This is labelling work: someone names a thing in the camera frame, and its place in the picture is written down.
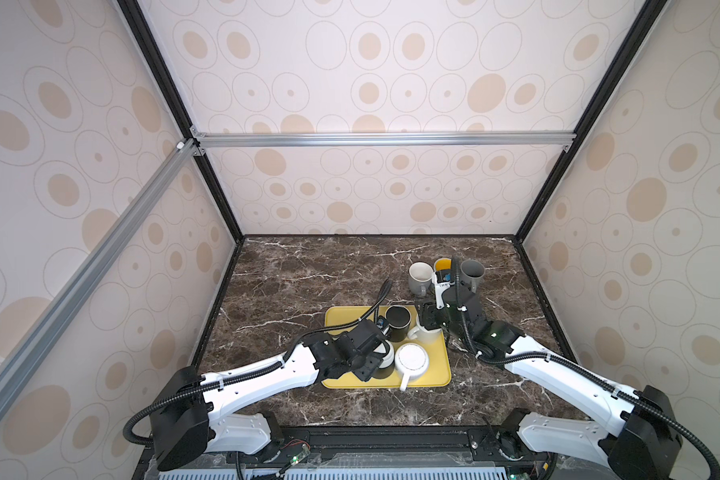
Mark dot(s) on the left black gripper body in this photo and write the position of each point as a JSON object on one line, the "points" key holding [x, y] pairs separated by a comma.
{"points": [[364, 366]]}

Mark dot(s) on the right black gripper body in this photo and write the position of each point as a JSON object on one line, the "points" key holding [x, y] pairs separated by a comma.
{"points": [[433, 318]]}

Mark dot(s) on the black mug white base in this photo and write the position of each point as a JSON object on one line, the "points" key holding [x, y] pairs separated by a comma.
{"points": [[386, 365]]}

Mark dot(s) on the large grey mug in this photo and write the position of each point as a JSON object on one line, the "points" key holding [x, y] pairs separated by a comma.
{"points": [[472, 273]]}

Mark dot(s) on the blue mug yellow inside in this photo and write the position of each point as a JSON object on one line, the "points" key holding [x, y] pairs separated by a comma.
{"points": [[443, 267]]}

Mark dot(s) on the small grey mug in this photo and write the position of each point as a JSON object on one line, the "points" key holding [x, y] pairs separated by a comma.
{"points": [[420, 278]]}

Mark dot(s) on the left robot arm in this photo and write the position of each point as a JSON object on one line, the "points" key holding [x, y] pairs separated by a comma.
{"points": [[196, 414]]}

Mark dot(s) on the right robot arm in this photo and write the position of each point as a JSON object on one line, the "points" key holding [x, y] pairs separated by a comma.
{"points": [[633, 432]]}

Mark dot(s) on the cream white mug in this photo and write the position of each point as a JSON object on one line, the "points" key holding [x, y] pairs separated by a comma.
{"points": [[424, 336]]}

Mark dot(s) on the white mug upside down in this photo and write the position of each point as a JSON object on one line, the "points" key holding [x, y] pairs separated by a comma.
{"points": [[411, 362]]}

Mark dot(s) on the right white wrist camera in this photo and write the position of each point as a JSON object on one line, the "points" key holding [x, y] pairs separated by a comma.
{"points": [[439, 290]]}

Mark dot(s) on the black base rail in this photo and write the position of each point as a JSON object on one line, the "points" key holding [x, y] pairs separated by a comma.
{"points": [[368, 447]]}

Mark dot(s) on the horizontal aluminium rail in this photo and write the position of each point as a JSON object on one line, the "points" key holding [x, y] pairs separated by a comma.
{"points": [[399, 139]]}

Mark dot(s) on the left slanted aluminium rail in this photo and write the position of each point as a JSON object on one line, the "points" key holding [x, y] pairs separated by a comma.
{"points": [[34, 347]]}

